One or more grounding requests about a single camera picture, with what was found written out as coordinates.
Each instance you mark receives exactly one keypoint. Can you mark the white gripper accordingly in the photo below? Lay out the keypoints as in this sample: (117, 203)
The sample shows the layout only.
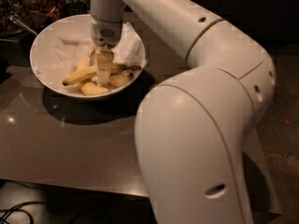
(105, 33)

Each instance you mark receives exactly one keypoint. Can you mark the long yellow banana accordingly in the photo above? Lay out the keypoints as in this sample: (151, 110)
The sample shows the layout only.
(92, 71)

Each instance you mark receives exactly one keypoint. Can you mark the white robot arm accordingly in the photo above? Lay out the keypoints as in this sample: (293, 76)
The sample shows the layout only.
(190, 129)

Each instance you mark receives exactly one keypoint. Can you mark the right short banana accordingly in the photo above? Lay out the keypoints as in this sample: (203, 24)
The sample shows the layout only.
(120, 79)

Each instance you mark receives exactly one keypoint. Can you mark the white bowl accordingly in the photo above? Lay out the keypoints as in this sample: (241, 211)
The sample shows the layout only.
(58, 48)

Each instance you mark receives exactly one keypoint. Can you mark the white paper liner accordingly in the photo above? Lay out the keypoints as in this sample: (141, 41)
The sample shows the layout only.
(64, 59)

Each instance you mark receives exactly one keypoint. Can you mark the tray of dried snacks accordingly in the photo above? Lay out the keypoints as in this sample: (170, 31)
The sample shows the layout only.
(54, 9)

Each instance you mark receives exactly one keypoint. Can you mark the glass jar of snacks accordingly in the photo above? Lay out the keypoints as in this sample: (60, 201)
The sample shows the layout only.
(11, 13)

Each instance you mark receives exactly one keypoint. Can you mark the black wire basket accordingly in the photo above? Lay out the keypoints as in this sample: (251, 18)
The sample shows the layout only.
(76, 8)

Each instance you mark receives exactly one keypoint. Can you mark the metal spoon handle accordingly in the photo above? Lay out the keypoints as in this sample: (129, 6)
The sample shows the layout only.
(23, 25)

